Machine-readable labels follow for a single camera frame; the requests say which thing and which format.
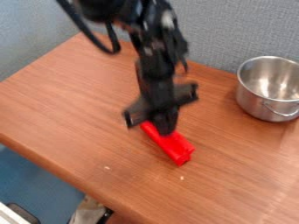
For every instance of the red plastic block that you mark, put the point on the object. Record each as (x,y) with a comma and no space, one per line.
(174,144)

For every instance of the white object at corner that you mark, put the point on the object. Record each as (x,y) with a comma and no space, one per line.
(10,217)

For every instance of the crumpled beige cloth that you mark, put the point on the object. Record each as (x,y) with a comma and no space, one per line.
(89,212)

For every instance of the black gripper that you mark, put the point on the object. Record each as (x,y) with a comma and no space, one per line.
(160,102)

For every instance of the metal pot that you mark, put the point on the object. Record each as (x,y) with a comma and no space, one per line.
(268,92)

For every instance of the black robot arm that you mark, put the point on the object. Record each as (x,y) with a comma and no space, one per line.
(151,24)

